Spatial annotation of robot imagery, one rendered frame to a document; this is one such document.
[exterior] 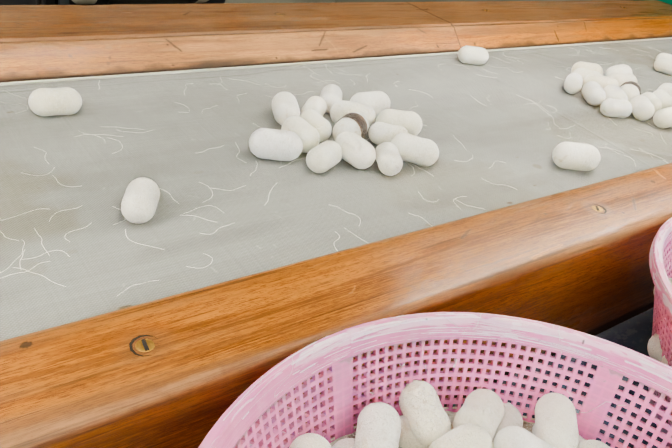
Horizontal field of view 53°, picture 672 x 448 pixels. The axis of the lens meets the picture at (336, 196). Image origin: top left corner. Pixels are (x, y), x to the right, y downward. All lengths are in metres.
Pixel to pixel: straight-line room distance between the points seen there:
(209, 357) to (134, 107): 0.29
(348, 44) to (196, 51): 0.17
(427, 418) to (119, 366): 0.13
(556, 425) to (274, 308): 0.13
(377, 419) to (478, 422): 0.05
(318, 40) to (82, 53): 0.23
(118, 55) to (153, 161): 0.16
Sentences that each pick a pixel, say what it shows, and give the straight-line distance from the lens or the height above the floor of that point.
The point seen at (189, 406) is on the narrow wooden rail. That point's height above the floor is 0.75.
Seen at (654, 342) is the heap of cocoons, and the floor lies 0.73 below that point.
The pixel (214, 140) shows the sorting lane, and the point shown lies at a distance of 0.50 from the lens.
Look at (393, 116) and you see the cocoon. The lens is 0.54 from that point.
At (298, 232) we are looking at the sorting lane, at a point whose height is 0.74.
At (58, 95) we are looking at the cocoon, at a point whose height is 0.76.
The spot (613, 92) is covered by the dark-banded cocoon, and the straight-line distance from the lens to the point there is 0.75.
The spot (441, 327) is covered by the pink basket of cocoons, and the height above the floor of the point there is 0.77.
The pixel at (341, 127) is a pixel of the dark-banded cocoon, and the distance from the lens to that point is 0.50.
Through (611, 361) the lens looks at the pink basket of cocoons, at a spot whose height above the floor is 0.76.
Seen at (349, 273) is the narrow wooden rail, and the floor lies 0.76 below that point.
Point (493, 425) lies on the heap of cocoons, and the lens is 0.32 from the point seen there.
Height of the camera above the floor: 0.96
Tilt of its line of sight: 29 degrees down
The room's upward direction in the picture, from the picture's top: 11 degrees clockwise
